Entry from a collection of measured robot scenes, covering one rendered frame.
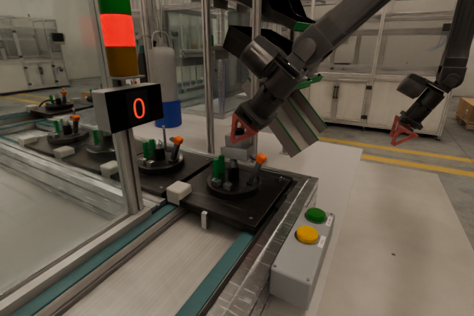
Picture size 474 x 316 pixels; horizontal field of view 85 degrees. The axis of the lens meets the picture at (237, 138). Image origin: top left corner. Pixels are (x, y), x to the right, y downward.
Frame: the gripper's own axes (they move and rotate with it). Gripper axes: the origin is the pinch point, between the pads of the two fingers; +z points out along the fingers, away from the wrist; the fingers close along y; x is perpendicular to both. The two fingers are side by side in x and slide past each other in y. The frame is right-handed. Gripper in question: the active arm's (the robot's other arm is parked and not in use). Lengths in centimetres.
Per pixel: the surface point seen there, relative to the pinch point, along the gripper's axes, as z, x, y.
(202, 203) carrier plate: 12.9, 5.2, 11.0
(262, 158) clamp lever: -1.3, 7.8, 1.5
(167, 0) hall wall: 309, -716, -835
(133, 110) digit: -1.2, -14.4, 20.3
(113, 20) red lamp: -12.5, -24.2, 21.0
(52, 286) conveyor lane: 20.5, -1.2, 38.7
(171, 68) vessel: 37, -63, -60
